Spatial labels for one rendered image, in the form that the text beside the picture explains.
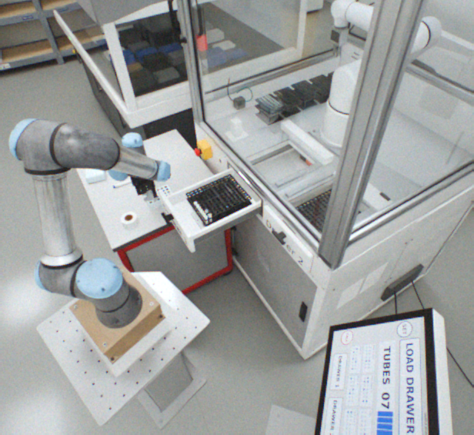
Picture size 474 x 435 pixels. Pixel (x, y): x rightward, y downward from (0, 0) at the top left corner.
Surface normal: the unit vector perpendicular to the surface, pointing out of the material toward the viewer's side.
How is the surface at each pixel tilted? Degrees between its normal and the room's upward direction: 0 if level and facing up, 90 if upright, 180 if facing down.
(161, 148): 0
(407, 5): 90
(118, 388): 0
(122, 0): 90
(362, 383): 50
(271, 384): 0
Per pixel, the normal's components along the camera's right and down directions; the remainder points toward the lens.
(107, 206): -0.03, -0.68
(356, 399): -0.75, -0.59
